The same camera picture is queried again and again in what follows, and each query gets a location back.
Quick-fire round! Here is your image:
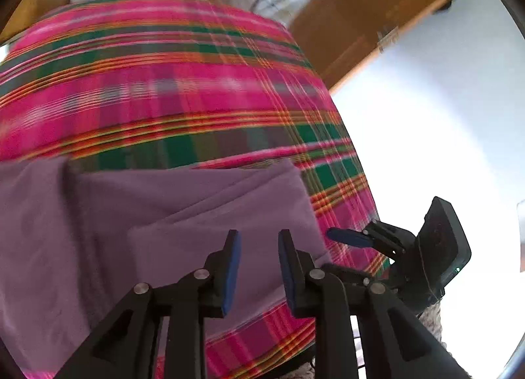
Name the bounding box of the person's right forearm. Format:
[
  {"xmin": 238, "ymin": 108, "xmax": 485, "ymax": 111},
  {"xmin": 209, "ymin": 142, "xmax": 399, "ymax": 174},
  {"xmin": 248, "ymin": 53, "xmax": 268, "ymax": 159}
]
[{"xmin": 416, "ymin": 301, "xmax": 448, "ymax": 349}]

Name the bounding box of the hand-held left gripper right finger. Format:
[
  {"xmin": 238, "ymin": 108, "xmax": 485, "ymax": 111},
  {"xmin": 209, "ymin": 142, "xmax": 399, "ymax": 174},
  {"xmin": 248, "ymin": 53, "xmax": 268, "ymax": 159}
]
[{"xmin": 278, "ymin": 229, "xmax": 472, "ymax": 379}]

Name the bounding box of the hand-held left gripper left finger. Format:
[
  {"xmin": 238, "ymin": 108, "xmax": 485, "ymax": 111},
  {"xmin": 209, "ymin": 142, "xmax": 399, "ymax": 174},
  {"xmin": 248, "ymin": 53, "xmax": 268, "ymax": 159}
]
[{"xmin": 53, "ymin": 229, "xmax": 241, "ymax": 379}]

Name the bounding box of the wooden door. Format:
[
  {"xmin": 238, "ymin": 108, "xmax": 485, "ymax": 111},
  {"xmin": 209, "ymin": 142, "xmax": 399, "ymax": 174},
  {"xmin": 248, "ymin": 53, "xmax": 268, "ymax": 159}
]
[{"xmin": 287, "ymin": 0, "xmax": 480, "ymax": 95}]

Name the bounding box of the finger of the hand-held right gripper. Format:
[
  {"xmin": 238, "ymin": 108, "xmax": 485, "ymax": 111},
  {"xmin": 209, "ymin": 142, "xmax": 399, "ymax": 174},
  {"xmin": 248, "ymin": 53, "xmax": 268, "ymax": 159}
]
[
  {"xmin": 322, "ymin": 263, "xmax": 372, "ymax": 281},
  {"xmin": 326, "ymin": 227, "xmax": 376, "ymax": 249}
]

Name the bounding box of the purple fleece garment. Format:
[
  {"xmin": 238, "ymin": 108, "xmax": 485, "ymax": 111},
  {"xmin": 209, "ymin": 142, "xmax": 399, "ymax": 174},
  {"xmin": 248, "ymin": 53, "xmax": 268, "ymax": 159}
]
[{"xmin": 0, "ymin": 155, "xmax": 333, "ymax": 377}]

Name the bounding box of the pink plaid bed sheet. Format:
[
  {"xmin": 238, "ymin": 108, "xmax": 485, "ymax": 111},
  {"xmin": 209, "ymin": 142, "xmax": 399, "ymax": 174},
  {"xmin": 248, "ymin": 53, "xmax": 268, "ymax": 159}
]
[{"xmin": 0, "ymin": 0, "xmax": 390, "ymax": 379}]

